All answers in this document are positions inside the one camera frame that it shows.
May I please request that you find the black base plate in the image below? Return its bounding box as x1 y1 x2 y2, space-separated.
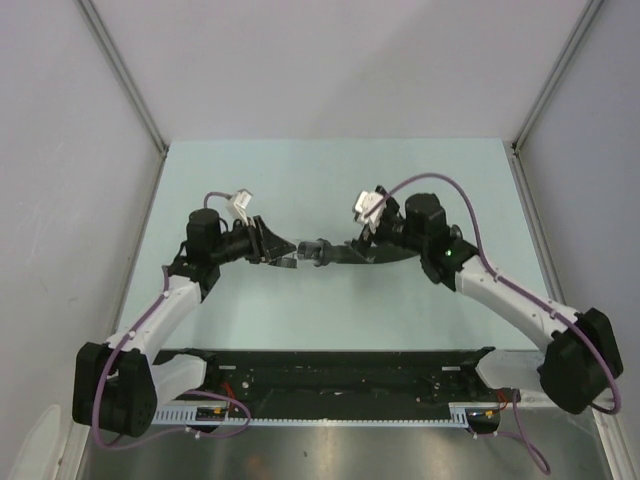
154 347 522 407

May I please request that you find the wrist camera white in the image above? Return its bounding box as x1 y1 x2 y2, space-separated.
353 191 386 232
226 189 253 225

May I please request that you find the aluminium corner post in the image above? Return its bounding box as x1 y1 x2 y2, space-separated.
510 0 608 154
74 0 169 158

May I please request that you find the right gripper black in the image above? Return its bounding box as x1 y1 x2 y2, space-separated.
346 201 426 264

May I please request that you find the right aluminium corner post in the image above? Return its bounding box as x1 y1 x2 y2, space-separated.
510 0 608 154

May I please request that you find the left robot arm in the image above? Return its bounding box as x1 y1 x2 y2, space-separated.
72 208 297 438

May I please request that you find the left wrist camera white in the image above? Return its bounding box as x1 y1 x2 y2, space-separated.
226 189 253 225

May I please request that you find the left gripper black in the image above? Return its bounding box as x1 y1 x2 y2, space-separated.
210 216 295 266

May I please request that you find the grey slotted cable duct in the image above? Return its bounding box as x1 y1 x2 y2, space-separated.
151 403 501 428

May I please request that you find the clear plastic elbow fitting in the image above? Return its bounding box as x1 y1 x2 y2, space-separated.
285 240 315 267

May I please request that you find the black corrugated hose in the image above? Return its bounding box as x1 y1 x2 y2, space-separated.
297 224 464 269

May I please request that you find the left aluminium corner post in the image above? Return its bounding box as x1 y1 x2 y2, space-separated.
74 0 169 158

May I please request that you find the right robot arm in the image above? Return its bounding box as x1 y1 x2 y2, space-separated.
351 186 624 415

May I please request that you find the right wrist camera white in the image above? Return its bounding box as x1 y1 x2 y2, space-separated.
353 191 386 232

